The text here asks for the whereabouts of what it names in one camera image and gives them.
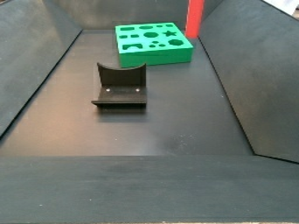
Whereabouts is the red square-circle block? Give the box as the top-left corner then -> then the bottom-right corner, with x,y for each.
184,0 -> 204,39

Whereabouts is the green foam shape board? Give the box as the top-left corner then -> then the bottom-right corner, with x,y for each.
115,22 -> 194,67

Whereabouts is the black curved stand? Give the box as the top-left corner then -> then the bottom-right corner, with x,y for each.
91,63 -> 147,106

